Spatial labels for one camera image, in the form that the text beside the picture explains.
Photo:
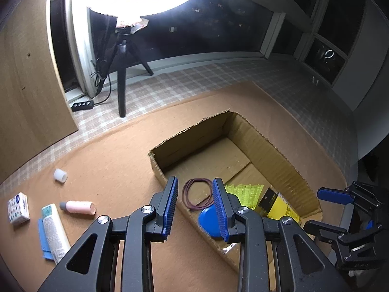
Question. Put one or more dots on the blue round lid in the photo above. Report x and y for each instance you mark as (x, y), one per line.
(208, 220)

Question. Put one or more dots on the purple rubber band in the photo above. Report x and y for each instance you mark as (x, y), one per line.
(184, 194)

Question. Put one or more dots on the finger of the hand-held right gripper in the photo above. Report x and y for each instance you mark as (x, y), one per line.
(334, 195)
(325, 229)

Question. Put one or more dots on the white tube with blue cap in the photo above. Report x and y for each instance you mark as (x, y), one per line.
(54, 234)

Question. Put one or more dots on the pink tube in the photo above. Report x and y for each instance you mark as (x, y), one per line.
(80, 207)

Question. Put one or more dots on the black inline controller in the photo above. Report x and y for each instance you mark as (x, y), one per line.
(82, 105)

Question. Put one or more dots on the small white cap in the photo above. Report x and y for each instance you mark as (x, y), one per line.
(60, 175)

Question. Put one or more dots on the dark grey card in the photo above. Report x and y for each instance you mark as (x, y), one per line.
(279, 211)

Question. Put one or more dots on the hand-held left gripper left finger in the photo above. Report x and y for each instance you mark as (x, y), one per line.
(171, 206)

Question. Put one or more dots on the blue phone stand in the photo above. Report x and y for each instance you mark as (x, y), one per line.
(42, 237)

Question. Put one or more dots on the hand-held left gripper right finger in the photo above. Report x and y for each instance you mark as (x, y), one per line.
(219, 210)

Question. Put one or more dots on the white window frame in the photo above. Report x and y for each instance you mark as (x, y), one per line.
(275, 33)

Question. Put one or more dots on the cardboard box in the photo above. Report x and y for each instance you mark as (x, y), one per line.
(206, 155)

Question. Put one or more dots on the black tripod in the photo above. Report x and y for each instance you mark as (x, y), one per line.
(122, 91)

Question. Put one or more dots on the large wooden board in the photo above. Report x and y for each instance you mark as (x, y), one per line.
(30, 97)

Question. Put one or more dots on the checked cloth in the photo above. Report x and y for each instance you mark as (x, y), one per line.
(182, 82)

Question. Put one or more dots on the patterned tissue pack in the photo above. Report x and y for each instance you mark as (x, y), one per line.
(18, 208)

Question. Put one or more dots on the yellow shuttlecock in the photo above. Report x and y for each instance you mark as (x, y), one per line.
(246, 193)

